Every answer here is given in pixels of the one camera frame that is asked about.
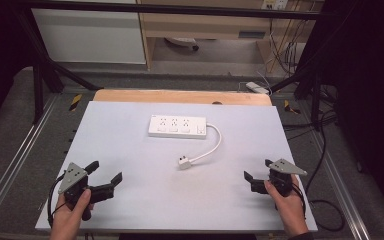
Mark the black metal frame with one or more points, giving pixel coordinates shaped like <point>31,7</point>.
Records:
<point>166,8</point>

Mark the aluminium rail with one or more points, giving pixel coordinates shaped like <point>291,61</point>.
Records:
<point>343,190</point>
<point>16,156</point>

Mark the white plug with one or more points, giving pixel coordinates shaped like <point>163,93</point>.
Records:
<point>184,162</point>

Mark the white cabinet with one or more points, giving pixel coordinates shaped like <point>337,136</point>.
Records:
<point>90,36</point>

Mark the white floor power strip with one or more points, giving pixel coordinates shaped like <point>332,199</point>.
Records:
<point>256,87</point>

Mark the wooden desk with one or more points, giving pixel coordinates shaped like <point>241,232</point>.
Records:
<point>206,23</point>

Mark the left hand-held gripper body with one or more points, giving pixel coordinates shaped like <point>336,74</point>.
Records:
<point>73,180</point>

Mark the chair wheel base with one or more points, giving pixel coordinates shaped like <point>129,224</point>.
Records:
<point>183,42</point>

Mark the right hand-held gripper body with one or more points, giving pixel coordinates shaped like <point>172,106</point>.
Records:
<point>281,176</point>

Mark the white wall socket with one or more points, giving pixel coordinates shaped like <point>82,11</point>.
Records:
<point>274,4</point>

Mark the wooden table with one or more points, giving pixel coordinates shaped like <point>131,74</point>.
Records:
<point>180,97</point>

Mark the person's left hand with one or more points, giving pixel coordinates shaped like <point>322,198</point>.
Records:
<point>68,220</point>

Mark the person's right hand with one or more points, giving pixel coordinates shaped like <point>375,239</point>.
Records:
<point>288,210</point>

